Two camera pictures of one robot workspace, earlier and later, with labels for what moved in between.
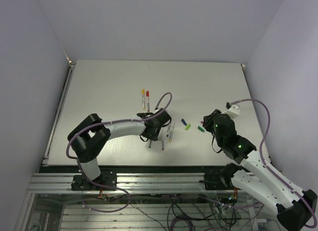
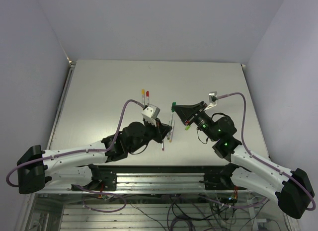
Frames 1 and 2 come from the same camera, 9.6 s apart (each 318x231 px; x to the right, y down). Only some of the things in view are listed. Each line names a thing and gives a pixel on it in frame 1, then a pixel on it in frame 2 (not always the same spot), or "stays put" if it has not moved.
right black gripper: x=209 y=119 to x=187 y=113
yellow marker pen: x=143 y=99 stays put
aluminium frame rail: x=162 y=183 stays put
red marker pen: x=147 y=96 stays put
